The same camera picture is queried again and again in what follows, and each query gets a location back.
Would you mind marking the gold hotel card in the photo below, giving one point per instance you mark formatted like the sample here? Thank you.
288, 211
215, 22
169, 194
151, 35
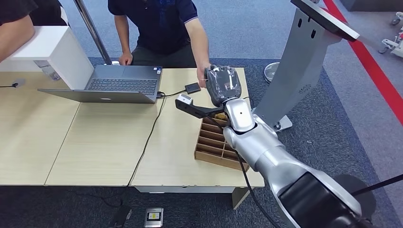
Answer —
221, 116

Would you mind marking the white wheeled cart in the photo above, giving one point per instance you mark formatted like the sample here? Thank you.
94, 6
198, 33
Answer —
395, 45

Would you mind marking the person's left forearm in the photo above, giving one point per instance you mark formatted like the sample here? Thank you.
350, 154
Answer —
201, 52

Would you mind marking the brown cardboard card organizer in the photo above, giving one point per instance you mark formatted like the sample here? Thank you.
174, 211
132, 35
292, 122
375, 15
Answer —
211, 148

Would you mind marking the person's right forearm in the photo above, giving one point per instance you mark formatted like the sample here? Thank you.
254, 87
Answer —
123, 42

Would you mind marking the grey metal bracket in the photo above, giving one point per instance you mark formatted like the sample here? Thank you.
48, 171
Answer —
46, 70

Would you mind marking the small black card reader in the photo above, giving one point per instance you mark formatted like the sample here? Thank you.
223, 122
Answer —
192, 88

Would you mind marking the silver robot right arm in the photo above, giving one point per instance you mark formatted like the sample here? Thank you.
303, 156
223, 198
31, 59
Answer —
283, 163

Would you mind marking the white box stand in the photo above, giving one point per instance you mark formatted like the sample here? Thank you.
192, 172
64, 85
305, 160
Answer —
59, 53

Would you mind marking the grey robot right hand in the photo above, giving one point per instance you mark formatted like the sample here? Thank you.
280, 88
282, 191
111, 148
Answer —
223, 83

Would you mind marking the metal floor socket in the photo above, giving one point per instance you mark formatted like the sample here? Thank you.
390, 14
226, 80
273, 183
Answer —
154, 217

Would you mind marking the shiny metal pole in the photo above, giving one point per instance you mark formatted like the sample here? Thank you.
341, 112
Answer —
92, 31

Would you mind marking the grey open laptop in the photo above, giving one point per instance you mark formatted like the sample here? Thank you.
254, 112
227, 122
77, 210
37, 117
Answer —
122, 84

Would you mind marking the person's left hand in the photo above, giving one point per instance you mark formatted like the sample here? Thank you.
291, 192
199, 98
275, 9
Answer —
201, 77

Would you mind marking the person at desk edge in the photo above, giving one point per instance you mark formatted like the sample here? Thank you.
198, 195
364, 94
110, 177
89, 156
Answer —
37, 9

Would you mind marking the silver kiosk stand with screen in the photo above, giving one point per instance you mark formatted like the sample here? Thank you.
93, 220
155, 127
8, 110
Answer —
292, 69

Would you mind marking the bare forearm at desk edge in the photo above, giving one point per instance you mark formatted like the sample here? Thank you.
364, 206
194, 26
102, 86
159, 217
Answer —
14, 37

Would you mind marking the black stanchion with round base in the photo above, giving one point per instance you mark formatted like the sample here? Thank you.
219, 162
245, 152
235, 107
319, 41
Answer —
368, 201

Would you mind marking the person's right hand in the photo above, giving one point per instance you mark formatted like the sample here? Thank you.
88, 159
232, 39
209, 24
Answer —
125, 59

